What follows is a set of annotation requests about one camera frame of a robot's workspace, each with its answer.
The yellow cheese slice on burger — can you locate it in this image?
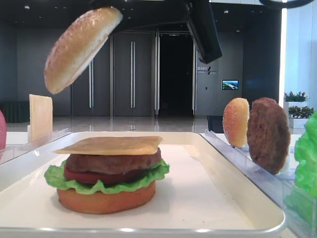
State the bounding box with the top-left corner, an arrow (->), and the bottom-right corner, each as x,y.
55,136 -> 162,156

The yellow cheese slice in rack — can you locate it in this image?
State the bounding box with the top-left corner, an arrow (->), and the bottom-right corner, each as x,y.
29,94 -> 53,141

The red tomato slice in rack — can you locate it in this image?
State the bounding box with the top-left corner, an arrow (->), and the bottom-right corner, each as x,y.
0,111 -> 7,150

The green lettuce on burger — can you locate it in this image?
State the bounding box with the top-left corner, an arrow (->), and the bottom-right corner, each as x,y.
44,160 -> 169,195

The white flower planter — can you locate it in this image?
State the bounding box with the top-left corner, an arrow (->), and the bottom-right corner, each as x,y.
284,91 -> 315,129

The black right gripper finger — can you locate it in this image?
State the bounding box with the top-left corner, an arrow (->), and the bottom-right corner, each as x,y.
186,0 -> 222,63

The dark double door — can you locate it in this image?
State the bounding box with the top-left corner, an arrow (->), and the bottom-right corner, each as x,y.
71,31 -> 154,117

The brown meat patty in rack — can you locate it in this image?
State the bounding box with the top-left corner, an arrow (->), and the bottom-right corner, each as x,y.
247,97 -> 291,175

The clear acrylic food rack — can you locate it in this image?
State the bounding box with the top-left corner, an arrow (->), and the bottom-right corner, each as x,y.
203,130 -> 317,238
0,128 -> 70,164

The small wall screen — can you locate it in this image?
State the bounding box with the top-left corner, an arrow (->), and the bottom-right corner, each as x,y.
221,80 -> 239,90

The clear acrylic left food rack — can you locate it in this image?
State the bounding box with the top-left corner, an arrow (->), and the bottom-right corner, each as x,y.
0,128 -> 70,164

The white metal tray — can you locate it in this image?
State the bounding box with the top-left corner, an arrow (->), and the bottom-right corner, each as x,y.
0,132 -> 286,238

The clear acrylic right food rack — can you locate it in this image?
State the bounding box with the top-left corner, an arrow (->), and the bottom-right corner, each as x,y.
203,130 -> 317,238

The green lettuce leaf in rack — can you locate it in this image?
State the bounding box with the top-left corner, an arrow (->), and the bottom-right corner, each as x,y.
285,113 -> 317,224

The red tomato slice on burger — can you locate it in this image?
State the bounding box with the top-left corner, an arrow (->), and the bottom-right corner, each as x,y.
64,166 -> 147,185

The brown meat patty on burger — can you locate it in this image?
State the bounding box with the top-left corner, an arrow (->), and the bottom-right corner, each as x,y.
66,149 -> 162,175

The bun half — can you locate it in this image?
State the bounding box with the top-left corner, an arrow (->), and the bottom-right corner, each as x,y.
222,98 -> 249,148
44,7 -> 123,94

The bottom bun on tray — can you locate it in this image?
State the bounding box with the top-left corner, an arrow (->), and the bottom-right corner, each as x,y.
57,181 -> 156,214

